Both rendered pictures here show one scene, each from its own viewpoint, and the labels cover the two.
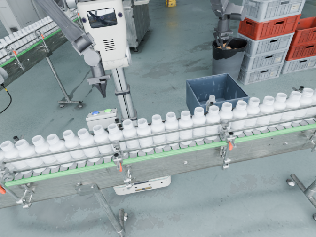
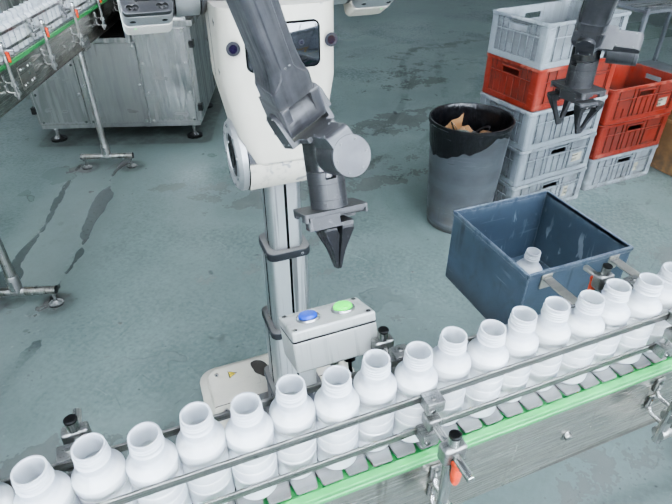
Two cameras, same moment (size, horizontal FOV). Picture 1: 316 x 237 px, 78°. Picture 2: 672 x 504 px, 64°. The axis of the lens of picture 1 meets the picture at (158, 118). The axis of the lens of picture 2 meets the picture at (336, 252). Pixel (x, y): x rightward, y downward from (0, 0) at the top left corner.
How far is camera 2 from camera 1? 0.46 m
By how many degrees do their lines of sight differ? 15
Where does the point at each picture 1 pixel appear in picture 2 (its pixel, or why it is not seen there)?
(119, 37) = not seen: hidden behind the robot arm
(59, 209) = not seen: outside the picture
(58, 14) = (280, 30)
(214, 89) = (515, 231)
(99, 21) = not seen: hidden behind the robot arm
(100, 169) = (362, 489)
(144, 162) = (477, 450)
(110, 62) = (280, 168)
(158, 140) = (520, 379)
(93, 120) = (312, 337)
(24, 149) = (156, 457)
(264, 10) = (551, 43)
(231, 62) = (482, 165)
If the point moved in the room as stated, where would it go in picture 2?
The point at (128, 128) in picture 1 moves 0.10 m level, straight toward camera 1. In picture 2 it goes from (460, 351) to (513, 402)
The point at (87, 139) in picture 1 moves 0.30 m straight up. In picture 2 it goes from (350, 399) to (354, 194)
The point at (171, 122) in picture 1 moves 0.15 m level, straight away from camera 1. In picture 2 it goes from (560, 323) to (512, 265)
